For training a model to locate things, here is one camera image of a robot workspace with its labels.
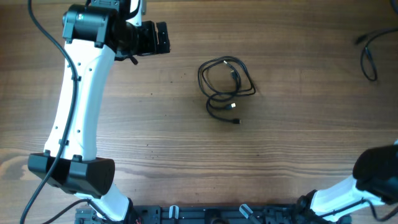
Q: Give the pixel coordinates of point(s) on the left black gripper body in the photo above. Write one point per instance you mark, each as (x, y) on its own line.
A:
(145, 40)

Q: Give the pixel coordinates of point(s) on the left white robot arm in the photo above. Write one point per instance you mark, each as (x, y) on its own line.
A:
(96, 34)

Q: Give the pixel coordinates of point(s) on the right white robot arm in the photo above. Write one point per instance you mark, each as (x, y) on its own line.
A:
(373, 182)

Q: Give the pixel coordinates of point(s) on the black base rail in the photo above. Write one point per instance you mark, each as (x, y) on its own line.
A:
(272, 214)

